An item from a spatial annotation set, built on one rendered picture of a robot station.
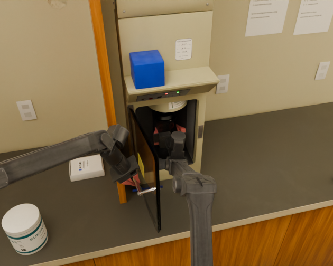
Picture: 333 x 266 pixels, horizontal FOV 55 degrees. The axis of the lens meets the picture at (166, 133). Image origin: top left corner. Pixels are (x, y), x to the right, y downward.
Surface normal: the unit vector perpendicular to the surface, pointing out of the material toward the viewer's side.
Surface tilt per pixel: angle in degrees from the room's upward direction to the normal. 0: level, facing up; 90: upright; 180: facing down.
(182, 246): 90
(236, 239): 90
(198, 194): 36
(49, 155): 60
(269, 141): 0
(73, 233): 0
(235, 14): 90
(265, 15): 90
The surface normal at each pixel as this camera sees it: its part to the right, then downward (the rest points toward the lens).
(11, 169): 0.86, -0.22
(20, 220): -0.01, -0.79
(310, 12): 0.24, 0.60
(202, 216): 0.09, -0.28
